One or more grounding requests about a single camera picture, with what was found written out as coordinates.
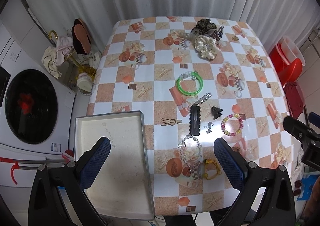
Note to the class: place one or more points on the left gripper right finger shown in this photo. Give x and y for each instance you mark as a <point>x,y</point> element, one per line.
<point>277,206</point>

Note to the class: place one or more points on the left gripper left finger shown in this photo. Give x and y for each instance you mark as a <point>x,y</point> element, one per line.
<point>46,206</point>

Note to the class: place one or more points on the small black claw clip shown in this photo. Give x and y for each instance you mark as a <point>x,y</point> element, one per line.
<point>216,112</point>

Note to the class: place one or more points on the green plastic bangle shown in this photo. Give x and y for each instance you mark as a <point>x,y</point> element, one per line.
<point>189,83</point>

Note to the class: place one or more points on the beige bunny hair clip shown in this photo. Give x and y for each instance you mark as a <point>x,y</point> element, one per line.
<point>169,122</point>

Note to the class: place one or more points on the blue plastic stool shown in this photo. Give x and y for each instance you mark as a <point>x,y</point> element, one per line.
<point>305,185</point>

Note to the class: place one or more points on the red plastic stool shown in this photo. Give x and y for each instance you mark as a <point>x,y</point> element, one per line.
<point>288,73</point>

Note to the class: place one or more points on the white shallow tray box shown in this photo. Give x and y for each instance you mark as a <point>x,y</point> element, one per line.
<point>122,188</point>

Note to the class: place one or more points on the white plastic container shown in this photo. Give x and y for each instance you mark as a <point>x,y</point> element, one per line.
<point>289,51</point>

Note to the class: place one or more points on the small silver charm earring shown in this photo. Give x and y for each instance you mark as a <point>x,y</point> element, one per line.
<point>208,127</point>

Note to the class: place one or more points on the white front-load washing machine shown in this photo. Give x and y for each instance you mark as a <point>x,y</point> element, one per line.
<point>36,112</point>

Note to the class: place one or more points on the silver rhinestone hair clip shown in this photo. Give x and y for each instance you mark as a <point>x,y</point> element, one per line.
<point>203,99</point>

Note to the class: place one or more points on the black scalloped snap hair clip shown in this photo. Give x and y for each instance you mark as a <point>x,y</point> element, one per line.
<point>194,120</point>

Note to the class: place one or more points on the checkered seashell tablecloth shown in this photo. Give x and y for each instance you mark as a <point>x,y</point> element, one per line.
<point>138,70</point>

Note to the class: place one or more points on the white slippers on rack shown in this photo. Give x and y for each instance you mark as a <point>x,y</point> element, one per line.
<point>87,71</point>

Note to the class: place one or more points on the cream satin scrunchie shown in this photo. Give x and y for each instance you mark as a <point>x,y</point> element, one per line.
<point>207,47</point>

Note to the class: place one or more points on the brown claw hair clip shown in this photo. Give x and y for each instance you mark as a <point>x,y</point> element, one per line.
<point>217,33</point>

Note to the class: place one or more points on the cream pink cloths on rack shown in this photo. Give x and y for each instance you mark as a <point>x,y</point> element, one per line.
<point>54,57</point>

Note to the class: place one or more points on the leopard print scrunchie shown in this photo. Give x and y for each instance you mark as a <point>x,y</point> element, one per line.
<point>204,27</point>

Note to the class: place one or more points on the black brown slipper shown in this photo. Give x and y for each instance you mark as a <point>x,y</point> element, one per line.
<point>81,37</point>

